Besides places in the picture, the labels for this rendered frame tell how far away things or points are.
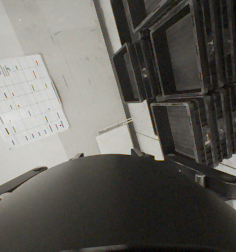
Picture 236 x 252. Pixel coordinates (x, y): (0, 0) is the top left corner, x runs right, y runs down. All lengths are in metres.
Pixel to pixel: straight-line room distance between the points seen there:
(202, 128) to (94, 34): 2.35
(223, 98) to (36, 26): 2.49
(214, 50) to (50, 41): 2.24
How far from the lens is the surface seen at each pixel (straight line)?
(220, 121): 0.90
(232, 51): 0.96
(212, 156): 0.91
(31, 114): 2.52
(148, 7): 1.03
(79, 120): 2.52
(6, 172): 2.81
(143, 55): 1.09
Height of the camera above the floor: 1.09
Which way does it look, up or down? 17 degrees down
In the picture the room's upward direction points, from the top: 111 degrees counter-clockwise
